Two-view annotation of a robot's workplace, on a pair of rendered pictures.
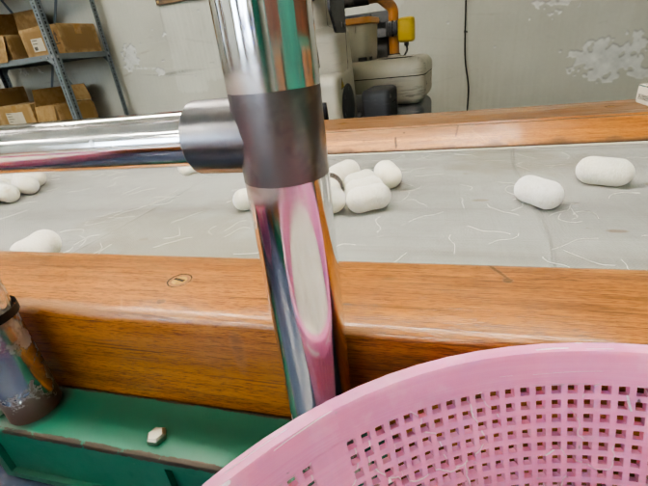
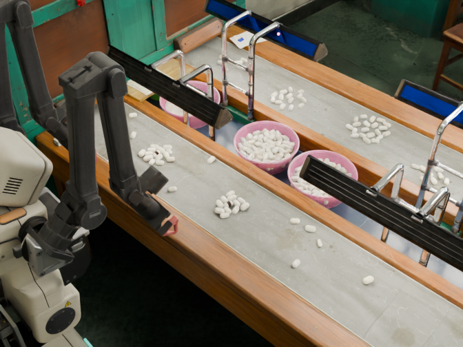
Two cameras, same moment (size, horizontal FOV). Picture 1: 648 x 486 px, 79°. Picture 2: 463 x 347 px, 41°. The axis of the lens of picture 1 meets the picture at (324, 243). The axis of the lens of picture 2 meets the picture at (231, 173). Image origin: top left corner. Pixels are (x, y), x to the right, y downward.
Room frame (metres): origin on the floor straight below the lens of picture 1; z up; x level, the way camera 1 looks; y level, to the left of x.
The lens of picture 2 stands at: (1.87, 1.08, 2.39)
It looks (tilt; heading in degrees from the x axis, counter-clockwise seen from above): 43 degrees down; 206
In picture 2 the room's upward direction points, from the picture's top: 1 degrees counter-clockwise
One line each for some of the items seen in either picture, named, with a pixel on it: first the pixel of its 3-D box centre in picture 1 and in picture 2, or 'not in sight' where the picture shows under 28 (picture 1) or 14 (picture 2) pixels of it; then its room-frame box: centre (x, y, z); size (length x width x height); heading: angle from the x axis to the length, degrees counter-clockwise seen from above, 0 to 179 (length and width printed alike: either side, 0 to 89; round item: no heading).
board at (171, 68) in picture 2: not in sight; (156, 78); (-0.10, -0.26, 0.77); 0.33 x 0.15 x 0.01; 163
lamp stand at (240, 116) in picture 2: not in sight; (250, 69); (-0.18, 0.17, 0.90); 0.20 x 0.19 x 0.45; 73
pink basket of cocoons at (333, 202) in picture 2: not in sight; (321, 181); (0.17, 0.64, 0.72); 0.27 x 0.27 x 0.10
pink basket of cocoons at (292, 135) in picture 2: not in sight; (266, 149); (0.09, 0.37, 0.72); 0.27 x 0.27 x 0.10
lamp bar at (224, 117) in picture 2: not in sight; (163, 82); (0.28, 0.03, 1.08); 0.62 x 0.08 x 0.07; 73
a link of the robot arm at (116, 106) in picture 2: not in sight; (116, 135); (0.92, 0.30, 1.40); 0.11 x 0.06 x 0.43; 68
